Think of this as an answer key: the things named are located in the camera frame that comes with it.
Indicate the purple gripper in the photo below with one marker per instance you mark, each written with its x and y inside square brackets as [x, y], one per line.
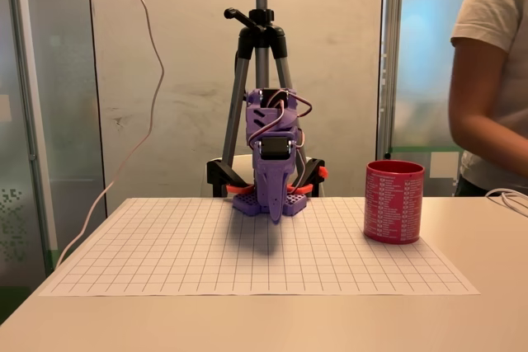
[273, 176]

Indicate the purple robot arm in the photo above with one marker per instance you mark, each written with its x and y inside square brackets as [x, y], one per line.
[264, 117]

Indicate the red cup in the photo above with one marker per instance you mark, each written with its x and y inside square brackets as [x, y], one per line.
[392, 203]

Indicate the black orange table clamp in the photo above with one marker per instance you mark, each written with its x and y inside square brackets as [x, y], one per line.
[216, 170]
[315, 170]

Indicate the white grid paper sheet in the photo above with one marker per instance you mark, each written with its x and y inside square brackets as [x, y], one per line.
[165, 253]

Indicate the white sign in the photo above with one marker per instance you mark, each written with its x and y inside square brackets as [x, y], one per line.
[443, 164]

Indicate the purple robot base plate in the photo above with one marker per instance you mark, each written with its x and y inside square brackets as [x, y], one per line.
[247, 203]

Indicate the metal frame post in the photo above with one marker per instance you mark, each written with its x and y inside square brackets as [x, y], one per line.
[24, 80]
[389, 59]

